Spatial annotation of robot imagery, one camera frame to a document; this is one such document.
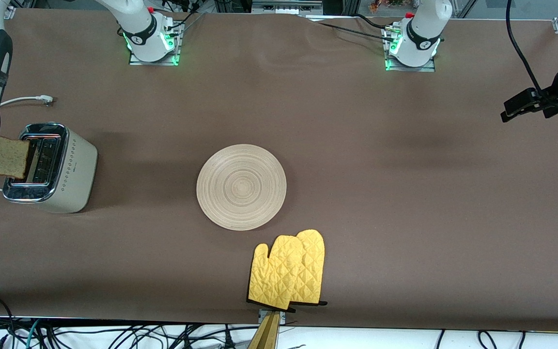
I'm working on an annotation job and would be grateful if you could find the round wooden plate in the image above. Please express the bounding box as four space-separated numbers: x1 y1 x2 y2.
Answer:
196 144 288 232

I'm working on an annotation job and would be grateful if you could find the brown bread slice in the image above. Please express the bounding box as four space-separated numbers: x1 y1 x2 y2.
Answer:
0 136 31 179

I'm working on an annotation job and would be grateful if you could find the beige chrome two-slot toaster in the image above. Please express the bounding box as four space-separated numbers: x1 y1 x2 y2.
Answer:
2 122 98 214

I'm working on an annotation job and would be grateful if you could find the brown table cover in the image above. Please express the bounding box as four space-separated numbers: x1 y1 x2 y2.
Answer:
0 7 558 333

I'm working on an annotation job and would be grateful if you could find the yellow quilted oven mitt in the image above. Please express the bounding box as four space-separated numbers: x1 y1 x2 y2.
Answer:
290 229 328 306
248 235 305 311

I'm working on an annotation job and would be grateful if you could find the grey metal background device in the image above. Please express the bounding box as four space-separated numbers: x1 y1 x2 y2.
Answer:
251 0 324 15

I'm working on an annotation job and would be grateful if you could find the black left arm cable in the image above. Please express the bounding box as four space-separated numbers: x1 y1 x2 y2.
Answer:
505 0 553 96

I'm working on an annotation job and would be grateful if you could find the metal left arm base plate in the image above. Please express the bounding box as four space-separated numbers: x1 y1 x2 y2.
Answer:
384 27 437 73

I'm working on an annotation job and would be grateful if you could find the short black cable on table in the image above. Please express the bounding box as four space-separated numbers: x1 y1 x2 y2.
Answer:
354 14 389 29

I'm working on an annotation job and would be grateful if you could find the long black cable on table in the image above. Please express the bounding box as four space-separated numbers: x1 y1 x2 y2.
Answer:
315 21 397 39

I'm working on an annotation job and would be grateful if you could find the wooden post with metal bracket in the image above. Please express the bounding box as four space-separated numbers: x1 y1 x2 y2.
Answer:
248 309 287 349

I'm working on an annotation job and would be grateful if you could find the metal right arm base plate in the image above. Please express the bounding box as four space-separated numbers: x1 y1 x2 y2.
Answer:
129 22 183 66

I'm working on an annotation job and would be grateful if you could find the white toaster power cable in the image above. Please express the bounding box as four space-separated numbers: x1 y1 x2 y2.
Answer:
0 95 55 191

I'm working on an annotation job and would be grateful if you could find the teal floor cable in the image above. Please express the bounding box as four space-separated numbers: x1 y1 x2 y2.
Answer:
25 319 41 349

